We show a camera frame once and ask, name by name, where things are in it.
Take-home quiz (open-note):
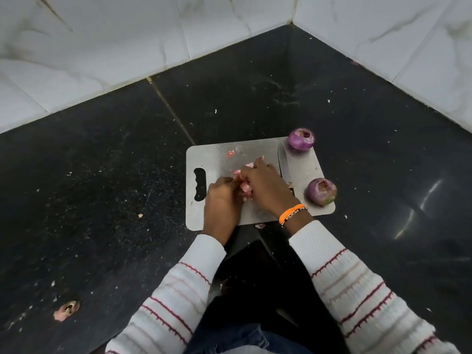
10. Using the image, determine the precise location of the brown curled scrap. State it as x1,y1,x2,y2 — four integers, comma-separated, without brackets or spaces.
53,299,81,323

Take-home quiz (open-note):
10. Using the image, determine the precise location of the beaded bracelet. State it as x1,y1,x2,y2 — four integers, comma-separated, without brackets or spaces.
281,206,309,228

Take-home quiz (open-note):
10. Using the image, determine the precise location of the black-handled kitchen knife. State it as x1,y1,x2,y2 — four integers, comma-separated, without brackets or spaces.
277,143,295,198

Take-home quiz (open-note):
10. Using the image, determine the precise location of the person's left forearm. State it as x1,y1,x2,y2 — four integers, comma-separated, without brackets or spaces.
105,234,228,354

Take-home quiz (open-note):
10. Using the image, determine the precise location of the steel cutting board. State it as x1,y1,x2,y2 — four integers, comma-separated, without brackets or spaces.
185,136,336,231

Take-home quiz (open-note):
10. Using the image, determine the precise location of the red onion with dry roots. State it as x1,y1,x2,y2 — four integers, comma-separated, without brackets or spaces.
306,177,338,207

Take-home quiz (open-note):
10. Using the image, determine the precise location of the pile of onion peels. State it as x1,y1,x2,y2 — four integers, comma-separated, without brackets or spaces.
232,155,266,200

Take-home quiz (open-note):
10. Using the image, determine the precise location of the person's left hand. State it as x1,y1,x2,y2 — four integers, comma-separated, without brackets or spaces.
202,177,245,247

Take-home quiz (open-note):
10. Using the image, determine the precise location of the person's right hand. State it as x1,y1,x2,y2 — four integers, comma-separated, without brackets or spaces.
238,157,306,219

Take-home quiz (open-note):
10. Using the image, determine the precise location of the orange thread wristband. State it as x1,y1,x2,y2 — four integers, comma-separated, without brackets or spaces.
278,204,307,225

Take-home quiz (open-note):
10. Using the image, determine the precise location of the person's right forearm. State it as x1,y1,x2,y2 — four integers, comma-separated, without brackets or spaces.
282,211,462,354

